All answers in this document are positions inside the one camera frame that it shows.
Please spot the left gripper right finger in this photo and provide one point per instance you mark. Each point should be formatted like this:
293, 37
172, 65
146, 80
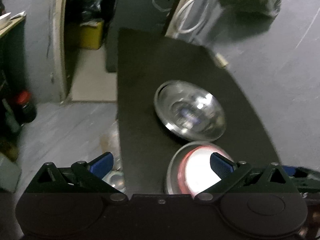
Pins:
229, 172

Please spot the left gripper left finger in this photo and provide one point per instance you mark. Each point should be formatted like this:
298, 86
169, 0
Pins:
90, 175

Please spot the white ceramic bowl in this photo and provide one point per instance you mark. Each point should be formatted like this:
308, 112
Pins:
196, 173

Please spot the deep steel bowl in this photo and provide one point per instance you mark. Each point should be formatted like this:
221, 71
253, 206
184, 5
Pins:
171, 183

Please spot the steel plate with sticker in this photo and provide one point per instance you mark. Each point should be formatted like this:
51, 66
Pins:
189, 111

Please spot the red capped bottle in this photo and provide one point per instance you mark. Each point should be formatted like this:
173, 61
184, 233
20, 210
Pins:
25, 108

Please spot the yellow container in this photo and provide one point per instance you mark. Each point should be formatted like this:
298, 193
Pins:
90, 35

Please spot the wooden side shelf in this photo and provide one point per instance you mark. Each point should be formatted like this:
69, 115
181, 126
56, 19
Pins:
11, 25

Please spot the dark cabinet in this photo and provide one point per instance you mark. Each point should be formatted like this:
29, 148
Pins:
142, 15

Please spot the black plastic bag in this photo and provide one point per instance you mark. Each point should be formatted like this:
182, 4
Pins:
90, 10

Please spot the cleaver with cream handle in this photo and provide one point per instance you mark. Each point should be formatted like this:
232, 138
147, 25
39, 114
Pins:
219, 60

